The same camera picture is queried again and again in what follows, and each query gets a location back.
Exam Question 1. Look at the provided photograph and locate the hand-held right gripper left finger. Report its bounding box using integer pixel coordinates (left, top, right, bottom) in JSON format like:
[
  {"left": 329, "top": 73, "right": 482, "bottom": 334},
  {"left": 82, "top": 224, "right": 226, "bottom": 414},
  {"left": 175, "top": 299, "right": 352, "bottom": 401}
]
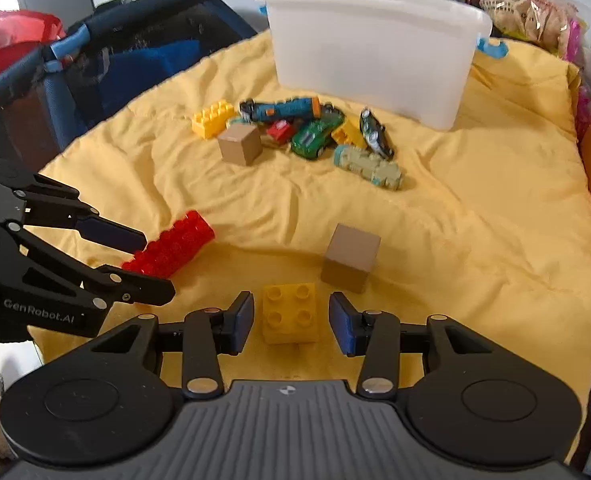
[{"left": 90, "top": 290, "right": 255, "bottom": 398}]

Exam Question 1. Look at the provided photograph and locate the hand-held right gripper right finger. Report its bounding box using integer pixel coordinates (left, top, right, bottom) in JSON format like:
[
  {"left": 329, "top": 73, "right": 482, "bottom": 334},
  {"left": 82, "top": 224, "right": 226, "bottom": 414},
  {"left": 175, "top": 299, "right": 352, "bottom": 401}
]
[{"left": 328, "top": 291, "right": 499, "bottom": 398}]

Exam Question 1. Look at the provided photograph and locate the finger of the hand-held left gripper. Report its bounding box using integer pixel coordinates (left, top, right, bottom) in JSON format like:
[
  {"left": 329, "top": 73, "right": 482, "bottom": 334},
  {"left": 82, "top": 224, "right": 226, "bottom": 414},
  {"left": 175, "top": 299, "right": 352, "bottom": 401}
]
[
  {"left": 13, "top": 174, "right": 148, "bottom": 254},
  {"left": 6, "top": 220, "right": 176, "bottom": 311}
]

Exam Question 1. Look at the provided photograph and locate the yellow square brick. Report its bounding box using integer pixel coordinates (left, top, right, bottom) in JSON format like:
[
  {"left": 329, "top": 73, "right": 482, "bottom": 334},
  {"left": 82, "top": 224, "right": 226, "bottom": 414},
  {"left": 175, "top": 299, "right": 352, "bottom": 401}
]
[{"left": 262, "top": 282, "right": 321, "bottom": 345}]

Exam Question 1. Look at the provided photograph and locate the red long brick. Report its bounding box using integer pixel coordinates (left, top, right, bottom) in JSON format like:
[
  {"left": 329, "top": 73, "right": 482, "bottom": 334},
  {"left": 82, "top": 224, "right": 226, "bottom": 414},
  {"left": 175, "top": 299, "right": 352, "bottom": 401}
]
[{"left": 122, "top": 210, "right": 215, "bottom": 279}]

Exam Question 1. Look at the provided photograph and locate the red printed cube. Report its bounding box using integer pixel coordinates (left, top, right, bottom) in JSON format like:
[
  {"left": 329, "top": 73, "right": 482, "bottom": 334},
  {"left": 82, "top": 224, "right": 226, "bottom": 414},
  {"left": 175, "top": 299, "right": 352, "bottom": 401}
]
[{"left": 267, "top": 119, "right": 296, "bottom": 145}]

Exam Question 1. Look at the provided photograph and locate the translucent plastic storage bin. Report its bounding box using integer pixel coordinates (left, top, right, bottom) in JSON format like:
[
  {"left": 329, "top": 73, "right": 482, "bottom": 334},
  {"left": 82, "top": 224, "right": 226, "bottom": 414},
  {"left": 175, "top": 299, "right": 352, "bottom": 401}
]
[{"left": 254, "top": 0, "right": 509, "bottom": 131}]

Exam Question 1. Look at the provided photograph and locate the brown wooden cube near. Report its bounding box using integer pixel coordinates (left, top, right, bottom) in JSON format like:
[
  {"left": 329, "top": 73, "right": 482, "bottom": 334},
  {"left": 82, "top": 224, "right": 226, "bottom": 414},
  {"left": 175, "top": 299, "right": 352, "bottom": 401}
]
[{"left": 320, "top": 224, "right": 381, "bottom": 294}]

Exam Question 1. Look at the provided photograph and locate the brown wooden cube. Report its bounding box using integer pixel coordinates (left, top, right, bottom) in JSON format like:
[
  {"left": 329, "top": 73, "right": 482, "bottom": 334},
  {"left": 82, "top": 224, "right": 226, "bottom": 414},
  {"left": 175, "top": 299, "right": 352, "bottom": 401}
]
[
  {"left": 218, "top": 124, "right": 264, "bottom": 167},
  {"left": 320, "top": 224, "right": 381, "bottom": 294}
]

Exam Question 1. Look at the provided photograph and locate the blue mesh baby cot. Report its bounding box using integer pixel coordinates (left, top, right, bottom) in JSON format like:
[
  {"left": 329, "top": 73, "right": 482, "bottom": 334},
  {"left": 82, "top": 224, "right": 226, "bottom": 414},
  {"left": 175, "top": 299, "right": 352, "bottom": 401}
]
[{"left": 0, "top": 0, "right": 259, "bottom": 161}]

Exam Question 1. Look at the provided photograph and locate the yellow long brick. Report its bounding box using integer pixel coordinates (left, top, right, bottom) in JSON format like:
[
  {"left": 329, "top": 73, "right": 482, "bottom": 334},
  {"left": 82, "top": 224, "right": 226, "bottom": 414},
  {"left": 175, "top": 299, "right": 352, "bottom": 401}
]
[{"left": 192, "top": 101, "right": 236, "bottom": 139}]

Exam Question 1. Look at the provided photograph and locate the brown wooden cube far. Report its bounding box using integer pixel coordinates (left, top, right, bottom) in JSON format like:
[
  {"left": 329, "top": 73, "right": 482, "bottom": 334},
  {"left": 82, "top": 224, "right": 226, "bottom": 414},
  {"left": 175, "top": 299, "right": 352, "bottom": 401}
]
[{"left": 218, "top": 124, "right": 264, "bottom": 167}]

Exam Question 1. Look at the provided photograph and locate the yellow cloth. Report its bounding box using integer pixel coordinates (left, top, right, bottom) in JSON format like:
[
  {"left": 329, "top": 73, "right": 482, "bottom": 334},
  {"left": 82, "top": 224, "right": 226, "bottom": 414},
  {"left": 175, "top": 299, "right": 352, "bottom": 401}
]
[{"left": 26, "top": 30, "right": 591, "bottom": 466}]

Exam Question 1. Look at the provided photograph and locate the pale green toy train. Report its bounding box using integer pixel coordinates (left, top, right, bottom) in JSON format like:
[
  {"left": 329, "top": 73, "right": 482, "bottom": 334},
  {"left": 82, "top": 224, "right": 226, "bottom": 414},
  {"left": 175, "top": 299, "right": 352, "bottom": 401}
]
[{"left": 333, "top": 145, "right": 403, "bottom": 191}]

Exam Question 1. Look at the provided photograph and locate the blue cloth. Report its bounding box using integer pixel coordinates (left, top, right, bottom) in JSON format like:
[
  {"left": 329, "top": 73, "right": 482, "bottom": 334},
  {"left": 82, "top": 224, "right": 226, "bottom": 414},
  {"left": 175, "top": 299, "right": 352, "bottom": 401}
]
[{"left": 98, "top": 40, "right": 206, "bottom": 111}]

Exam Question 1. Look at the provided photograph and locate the green toy car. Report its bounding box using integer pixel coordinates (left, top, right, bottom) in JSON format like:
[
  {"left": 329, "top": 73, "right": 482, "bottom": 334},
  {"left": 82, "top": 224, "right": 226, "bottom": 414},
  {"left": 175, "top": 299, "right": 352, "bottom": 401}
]
[{"left": 290, "top": 117, "right": 345, "bottom": 160}]

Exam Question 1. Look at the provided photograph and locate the small yellow brick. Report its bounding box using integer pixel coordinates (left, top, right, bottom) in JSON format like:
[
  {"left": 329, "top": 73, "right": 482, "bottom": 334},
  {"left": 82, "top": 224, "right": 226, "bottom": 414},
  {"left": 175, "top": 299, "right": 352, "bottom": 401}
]
[{"left": 331, "top": 122, "right": 369, "bottom": 150}]

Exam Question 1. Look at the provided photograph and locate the black patterned toy car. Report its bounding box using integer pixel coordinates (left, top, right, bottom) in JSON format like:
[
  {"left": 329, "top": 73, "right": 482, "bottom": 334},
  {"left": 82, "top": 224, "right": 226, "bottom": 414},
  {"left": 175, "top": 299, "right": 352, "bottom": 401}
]
[{"left": 359, "top": 107, "right": 395, "bottom": 158}]

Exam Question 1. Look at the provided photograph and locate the blue toy train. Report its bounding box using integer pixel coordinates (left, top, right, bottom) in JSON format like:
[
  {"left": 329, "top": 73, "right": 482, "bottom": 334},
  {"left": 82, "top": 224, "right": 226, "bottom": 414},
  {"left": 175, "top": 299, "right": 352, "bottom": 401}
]
[{"left": 239, "top": 96, "right": 322, "bottom": 123}]

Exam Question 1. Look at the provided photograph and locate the red plastic bag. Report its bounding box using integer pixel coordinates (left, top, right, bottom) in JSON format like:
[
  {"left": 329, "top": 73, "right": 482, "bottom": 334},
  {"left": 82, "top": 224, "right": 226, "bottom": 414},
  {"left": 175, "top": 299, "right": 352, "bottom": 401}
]
[{"left": 0, "top": 10, "right": 66, "bottom": 78}]

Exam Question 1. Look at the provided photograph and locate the pink packet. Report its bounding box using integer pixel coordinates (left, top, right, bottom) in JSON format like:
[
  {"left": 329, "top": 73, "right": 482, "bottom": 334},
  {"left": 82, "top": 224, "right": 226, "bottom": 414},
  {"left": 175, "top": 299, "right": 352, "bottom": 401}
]
[{"left": 568, "top": 20, "right": 591, "bottom": 141}]

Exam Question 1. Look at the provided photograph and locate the clear snack bag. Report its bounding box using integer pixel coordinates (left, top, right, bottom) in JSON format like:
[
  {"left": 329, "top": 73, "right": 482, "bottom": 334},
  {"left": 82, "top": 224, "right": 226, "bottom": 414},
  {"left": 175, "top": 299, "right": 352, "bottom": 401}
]
[{"left": 480, "top": 0, "right": 583, "bottom": 56}]

